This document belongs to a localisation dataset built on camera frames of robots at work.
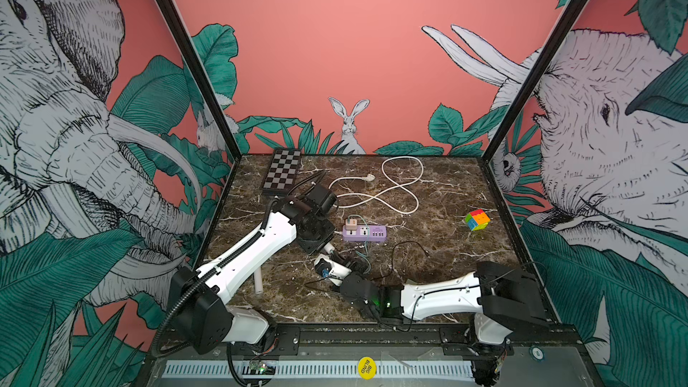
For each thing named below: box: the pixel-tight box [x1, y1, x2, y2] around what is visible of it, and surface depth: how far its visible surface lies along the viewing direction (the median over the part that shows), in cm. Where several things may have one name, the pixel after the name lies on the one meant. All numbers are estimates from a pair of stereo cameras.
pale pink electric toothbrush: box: [253, 266, 264, 295], surface depth 85 cm
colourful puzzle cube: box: [464, 208, 491, 232], surface depth 97 cm
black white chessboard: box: [261, 148, 302, 196], surface depth 113 cm
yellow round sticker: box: [357, 356, 378, 381], surface depth 71 cm
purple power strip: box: [342, 224, 388, 242], surface depth 95 cm
